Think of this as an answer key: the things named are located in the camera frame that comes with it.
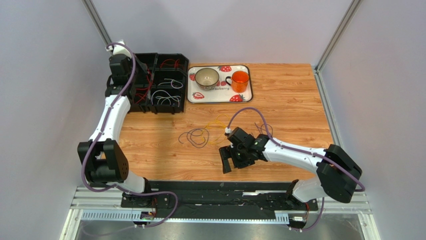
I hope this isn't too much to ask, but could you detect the red cable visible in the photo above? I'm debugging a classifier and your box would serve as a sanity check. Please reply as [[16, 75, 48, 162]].
[[159, 58, 185, 71]]

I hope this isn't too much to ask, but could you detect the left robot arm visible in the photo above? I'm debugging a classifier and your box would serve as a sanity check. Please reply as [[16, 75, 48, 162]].
[[77, 53, 147, 195]]

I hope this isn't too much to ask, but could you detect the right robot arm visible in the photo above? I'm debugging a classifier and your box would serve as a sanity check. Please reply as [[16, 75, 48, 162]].
[[219, 127, 363, 204]]

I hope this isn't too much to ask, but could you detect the black compartment bin organizer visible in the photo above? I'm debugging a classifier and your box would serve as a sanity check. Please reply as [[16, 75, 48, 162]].
[[129, 52, 190, 114]]

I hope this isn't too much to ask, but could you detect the strawberry pattern tray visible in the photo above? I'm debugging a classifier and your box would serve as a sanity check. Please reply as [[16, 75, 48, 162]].
[[187, 64, 254, 104]]

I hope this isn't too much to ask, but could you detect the orange mug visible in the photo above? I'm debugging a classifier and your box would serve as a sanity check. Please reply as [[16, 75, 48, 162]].
[[225, 70, 250, 93]]

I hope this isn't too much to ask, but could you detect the beige ceramic bowl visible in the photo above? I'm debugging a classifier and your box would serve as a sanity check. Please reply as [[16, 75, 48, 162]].
[[195, 67, 220, 91]]

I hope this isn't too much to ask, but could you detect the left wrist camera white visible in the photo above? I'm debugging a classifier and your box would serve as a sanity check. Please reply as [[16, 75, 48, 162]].
[[105, 44, 132, 58]]

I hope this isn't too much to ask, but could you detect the yellow cable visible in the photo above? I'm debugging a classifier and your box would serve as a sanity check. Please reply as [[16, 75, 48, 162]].
[[199, 114, 234, 147]]

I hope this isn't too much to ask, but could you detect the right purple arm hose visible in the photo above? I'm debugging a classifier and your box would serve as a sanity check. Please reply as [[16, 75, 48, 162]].
[[226, 106, 366, 232]]

